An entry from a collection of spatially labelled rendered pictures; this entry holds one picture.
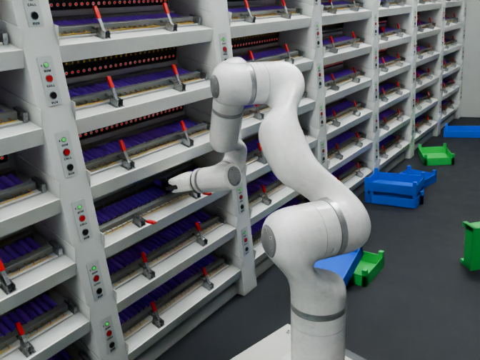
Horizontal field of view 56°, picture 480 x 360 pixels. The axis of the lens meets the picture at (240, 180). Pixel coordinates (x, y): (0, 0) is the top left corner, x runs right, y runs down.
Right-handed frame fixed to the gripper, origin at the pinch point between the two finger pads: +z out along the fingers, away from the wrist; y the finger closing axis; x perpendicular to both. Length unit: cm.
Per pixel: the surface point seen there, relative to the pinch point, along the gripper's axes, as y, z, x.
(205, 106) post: -25.2, -4.1, -22.9
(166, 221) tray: 9.5, -4.5, 10.3
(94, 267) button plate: 40.0, -5.0, 12.4
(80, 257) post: 43.3, -5.4, 7.6
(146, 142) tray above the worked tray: 6.7, -3.2, -17.0
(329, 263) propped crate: -55, -21, 57
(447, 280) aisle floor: -76, -62, 74
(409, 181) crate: -163, -21, 55
